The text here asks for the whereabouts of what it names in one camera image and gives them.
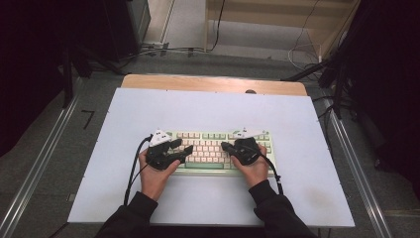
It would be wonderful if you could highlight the right hand-held gripper black cable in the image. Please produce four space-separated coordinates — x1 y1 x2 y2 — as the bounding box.
261 153 285 196

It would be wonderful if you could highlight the person's right hand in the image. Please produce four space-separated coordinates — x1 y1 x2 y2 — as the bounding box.
230 145 270 189

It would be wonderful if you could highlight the dark cabinet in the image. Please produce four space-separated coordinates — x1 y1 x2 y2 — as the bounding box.
102 0 153 62

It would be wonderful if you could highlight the left hand-held gripper black cable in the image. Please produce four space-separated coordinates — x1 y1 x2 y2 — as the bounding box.
123 134 153 206

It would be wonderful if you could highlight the black curtain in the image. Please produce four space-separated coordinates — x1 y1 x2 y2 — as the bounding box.
0 0 110 157
346 0 420 199

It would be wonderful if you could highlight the person's left hand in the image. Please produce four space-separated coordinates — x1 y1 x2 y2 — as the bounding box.
138 148 181 202

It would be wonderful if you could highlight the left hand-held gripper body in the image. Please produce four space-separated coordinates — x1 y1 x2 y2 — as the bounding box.
146 129 179 172

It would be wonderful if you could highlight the light wooden shelf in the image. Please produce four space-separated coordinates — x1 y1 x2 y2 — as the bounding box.
202 0 361 60

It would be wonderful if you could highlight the aluminium floor rail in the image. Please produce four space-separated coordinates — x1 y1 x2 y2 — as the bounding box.
0 95 80 238
325 98 394 238

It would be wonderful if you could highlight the black metal stand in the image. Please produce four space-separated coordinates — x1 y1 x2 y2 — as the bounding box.
280 49 351 120
62 46 127 108

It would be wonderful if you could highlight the white looped cable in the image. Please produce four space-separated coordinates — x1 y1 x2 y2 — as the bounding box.
287 43 323 72

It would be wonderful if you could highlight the thin dark hanging cable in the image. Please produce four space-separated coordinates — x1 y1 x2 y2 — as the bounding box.
293 0 321 51

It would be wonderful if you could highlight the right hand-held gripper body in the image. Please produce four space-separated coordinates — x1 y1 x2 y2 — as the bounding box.
232 128 265 167

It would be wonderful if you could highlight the black floor cable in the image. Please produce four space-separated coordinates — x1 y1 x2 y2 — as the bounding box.
118 46 206 67

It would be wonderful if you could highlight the hand-held gripper black cable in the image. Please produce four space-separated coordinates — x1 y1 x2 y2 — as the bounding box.
261 153 285 196
123 134 153 206

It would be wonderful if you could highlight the green and pink keyboard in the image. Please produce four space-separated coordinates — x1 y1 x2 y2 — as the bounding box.
164 129 276 177

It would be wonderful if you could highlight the grey power strip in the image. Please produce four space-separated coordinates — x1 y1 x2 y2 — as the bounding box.
142 41 171 56

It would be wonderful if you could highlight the white table board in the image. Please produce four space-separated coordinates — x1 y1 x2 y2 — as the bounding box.
67 87 356 228

